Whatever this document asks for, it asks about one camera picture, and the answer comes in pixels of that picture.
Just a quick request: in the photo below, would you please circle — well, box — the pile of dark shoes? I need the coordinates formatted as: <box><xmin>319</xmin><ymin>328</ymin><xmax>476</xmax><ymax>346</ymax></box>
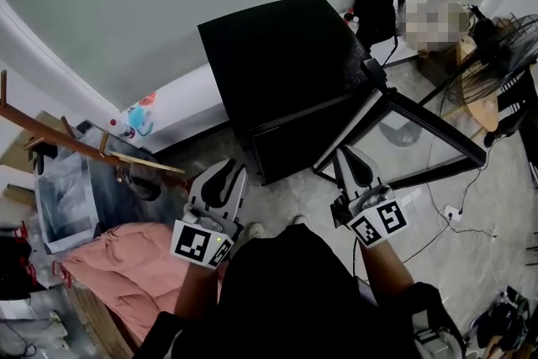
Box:
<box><xmin>472</xmin><ymin>285</ymin><xmax>531</xmax><ymax>352</ymax></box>

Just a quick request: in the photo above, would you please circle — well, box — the person's right forearm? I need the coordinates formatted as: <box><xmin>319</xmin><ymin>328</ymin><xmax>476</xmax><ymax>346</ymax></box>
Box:
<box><xmin>356</xmin><ymin>240</ymin><xmax>417</xmax><ymax>304</ymax></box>

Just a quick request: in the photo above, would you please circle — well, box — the blue plastic bag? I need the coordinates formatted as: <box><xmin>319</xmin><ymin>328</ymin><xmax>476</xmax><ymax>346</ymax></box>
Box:
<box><xmin>125</xmin><ymin>92</ymin><xmax>157</xmax><ymax>138</ymax></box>

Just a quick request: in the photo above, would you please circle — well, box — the black mini fridge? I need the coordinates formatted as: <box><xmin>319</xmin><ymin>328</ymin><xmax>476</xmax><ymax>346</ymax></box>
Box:
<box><xmin>197</xmin><ymin>0</ymin><xmax>488</xmax><ymax>187</ymax></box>

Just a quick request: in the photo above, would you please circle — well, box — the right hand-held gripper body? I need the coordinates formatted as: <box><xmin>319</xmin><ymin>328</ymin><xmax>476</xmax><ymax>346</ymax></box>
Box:
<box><xmin>330</xmin><ymin>183</ymin><xmax>410</xmax><ymax>251</ymax></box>

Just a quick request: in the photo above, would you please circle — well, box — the pink quilt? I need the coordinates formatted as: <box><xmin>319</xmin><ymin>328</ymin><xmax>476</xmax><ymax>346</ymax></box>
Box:
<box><xmin>61</xmin><ymin>221</ymin><xmax>230</xmax><ymax>344</ymax></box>

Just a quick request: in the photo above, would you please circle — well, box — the small bottle with red cap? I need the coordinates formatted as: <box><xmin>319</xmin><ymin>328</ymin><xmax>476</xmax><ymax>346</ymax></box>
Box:
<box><xmin>108</xmin><ymin>119</ymin><xmax>136</xmax><ymax>140</ymax></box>

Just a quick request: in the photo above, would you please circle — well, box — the person's black clothing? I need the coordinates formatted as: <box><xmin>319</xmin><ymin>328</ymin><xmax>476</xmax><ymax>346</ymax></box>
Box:
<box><xmin>145</xmin><ymin>222</ymin><xmax>466</xmax><ymax>359</ymax></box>

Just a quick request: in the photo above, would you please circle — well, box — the round wooden board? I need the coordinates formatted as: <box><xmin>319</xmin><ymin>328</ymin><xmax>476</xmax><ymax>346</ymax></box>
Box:
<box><xmin>455</xmin><ymin>33</ymin><xmax>502</xmax><ymax>132</ymax></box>

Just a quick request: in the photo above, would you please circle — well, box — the person's left shoe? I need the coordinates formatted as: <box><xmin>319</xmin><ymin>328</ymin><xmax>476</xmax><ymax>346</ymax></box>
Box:
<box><xmin>245</xmin><ymin>221</ymin><xmax>266</xmax><ymax>240</ymax></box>

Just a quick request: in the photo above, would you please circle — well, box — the black bag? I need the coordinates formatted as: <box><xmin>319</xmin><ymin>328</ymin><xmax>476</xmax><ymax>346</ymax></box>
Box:
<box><xmin>354</xmin><ymin>0</ymin><xmax>409</xmax><ymax>44</ymax></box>

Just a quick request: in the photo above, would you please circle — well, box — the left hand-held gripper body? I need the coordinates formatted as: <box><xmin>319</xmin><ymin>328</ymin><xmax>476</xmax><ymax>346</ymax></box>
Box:
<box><xmin>170</xmin><ymin>201</ymin><xmax>245</xmax><ymax>269</ymax></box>

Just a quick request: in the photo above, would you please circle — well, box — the brown wooden coat rack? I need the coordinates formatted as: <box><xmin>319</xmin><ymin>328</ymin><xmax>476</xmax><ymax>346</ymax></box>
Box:
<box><xmin>0</xmin><ymin>69</ymin><xmax>188</xmax><ymax>187</ymax></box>

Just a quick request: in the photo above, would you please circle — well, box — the black chair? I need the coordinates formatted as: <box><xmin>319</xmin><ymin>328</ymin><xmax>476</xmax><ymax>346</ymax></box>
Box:
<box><xmin>483</xmin><ymin>65</ymin><xmax>538</xmax><ymax>189</ymax></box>

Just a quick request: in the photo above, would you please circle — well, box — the thin black floor cable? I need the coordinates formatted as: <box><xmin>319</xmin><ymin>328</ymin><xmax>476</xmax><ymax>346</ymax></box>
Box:
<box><xmin>402</xmin><ymin>129</ymin><xmax>484</xmax><ymax>265</ymax></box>

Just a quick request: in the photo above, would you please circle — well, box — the grey waist pouch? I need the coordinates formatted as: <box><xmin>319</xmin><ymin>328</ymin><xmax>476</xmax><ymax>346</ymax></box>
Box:
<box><xmin>413</xmin><ymin>306</ymin><xmax>464</xmax><ymax>359</ymax></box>

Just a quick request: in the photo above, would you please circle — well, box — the person's left forearm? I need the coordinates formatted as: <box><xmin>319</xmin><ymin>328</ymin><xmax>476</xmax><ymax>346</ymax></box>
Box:
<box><xmin>173</xmin><ymin>259</ymin><xmax>229</xmax><ymax>321</ymax></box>

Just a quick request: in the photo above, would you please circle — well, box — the black wire-cage fan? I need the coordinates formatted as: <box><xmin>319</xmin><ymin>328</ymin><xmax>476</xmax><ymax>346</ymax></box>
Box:
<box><xmin>444</xmin><ymin>12</ymin><xmax>538</xmax><ymax>107</ymax></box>

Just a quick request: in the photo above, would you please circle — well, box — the red clamp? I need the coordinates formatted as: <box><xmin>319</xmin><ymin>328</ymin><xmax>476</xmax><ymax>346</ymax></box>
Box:
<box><xmin>11</xmin><ymin>221</ymin><xmax>40</xmax><ymax>287</ymax></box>

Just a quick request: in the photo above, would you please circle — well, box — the white power strip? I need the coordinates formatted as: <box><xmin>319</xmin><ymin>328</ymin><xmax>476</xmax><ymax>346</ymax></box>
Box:
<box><xmin>438</xmin><ymin>203</ymin><xmax>464</xmax><ymax>223</ymax></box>

